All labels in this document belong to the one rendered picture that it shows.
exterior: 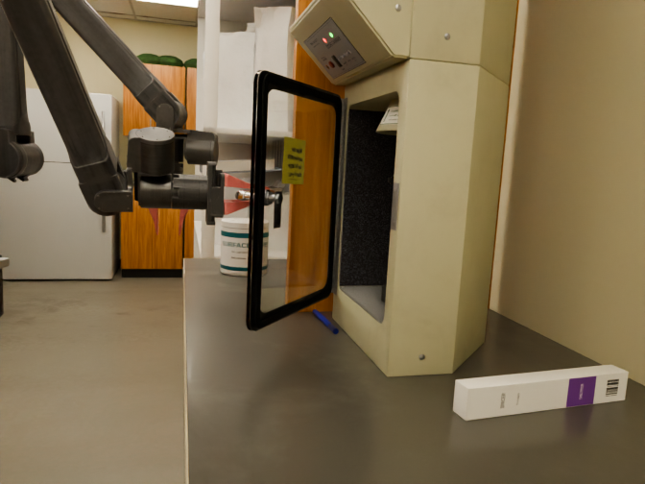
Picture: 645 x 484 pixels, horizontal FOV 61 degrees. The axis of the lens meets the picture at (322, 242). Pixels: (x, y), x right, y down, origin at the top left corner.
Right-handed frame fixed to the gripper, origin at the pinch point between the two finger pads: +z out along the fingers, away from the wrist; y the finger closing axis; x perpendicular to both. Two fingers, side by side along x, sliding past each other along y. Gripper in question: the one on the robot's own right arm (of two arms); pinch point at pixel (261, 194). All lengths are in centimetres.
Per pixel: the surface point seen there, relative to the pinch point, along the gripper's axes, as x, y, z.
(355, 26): -14.2, 25.5, 10.6
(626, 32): -10, 31, 61
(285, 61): 107, 41, 22
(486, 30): -17.2, 26.4, 29.7
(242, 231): 55, -14, 3
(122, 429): 158, -120, -38
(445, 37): -18.5, 24.3, 22.7
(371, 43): -15.1, 23.2, 12.9
